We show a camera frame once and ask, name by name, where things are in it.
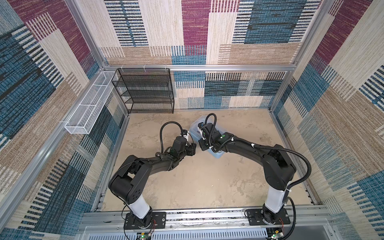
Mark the blue toolbox with clear lid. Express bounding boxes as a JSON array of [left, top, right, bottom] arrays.
[[188, 116, 226, 160]]

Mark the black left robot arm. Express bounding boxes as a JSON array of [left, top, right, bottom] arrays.
[[108, 121, 197, 227]]

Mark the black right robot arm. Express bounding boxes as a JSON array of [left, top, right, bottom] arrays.
[[198, 113, 312, 225]]

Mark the black mesh shelf rack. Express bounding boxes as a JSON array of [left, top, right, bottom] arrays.
[[112, 68, 175, 114]]

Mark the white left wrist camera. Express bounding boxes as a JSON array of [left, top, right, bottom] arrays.
[[173, 130, 190, 151]]

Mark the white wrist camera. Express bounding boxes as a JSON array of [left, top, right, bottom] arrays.
[[198, 122, 213, 140], [173, 130, 190, 151]]

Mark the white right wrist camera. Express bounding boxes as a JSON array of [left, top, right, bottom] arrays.
[[198, 122, 213, 140]]

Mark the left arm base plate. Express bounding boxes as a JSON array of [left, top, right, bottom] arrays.
[[124, 211, 167, 230]]

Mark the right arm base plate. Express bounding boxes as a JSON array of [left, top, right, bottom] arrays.
[[245, 208, 291, 226]]

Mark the white wire mesh basket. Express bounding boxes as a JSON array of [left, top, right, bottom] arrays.
[[65, 71, 115, 135]]

